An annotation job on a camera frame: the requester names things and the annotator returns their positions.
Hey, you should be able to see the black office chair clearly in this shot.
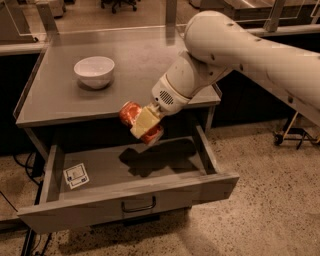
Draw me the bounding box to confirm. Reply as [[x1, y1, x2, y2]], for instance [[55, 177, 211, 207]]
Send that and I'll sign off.
[[100, 0, 137, 14]]

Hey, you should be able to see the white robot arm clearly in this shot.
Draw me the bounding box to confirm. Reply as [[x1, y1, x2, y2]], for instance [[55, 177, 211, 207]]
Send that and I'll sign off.
[[131, 11, 320, 138]]

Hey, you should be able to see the black floor cable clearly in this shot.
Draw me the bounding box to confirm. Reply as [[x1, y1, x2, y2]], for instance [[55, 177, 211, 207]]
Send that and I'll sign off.
[[12, 151, 44, 186]]

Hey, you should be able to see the open grey top drawer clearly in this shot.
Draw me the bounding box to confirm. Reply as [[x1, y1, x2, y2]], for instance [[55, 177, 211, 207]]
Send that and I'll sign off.
[[18, 125, 239, 234]]

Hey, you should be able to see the white ceramic bowl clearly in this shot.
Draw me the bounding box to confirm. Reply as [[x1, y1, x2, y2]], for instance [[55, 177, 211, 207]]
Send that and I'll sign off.
[[73, 56, 115, 89]]

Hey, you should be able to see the white fiducial tag sticker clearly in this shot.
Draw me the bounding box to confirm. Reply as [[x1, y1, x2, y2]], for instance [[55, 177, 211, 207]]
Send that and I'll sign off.
[[63, 163, 89, 189]]

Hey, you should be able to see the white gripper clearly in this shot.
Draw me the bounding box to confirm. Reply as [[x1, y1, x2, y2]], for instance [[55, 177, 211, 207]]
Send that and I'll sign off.
[[130, 74, 193, 138]]

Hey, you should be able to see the clear acrylic barrier panel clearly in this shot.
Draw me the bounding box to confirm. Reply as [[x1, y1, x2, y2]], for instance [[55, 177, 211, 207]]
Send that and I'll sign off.
[[0, 0, 319, 36]]

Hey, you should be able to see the red coke can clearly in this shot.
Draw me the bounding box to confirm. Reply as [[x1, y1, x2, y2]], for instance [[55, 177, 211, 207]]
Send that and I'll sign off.
[[119, 101, 164, 146]]

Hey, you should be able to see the grey metal cabinet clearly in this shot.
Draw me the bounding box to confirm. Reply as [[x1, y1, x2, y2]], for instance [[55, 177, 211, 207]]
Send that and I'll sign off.
[[12, 25, 223, 161]]

